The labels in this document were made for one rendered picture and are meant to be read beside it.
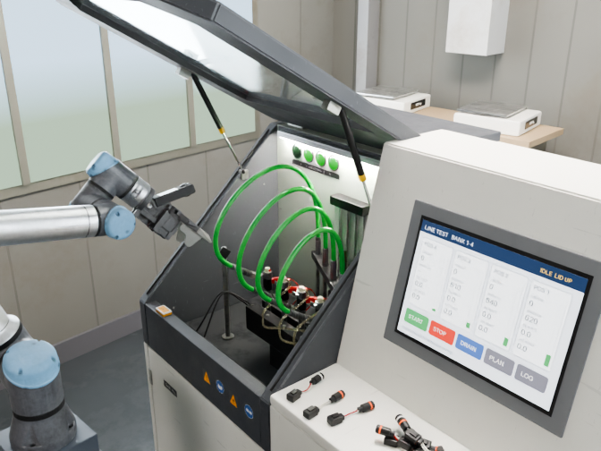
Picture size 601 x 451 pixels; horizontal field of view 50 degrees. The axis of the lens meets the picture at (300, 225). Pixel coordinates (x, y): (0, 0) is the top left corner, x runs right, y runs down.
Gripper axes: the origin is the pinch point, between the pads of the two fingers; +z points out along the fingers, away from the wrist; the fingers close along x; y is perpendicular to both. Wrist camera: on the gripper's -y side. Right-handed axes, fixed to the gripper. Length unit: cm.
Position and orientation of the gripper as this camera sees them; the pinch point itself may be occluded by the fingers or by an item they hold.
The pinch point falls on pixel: (205, 235)
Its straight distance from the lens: 178.1
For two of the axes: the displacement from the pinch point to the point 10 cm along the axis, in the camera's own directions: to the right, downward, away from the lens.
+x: 4.5, 1.2, -8.9
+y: -5.7, 8.0, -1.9
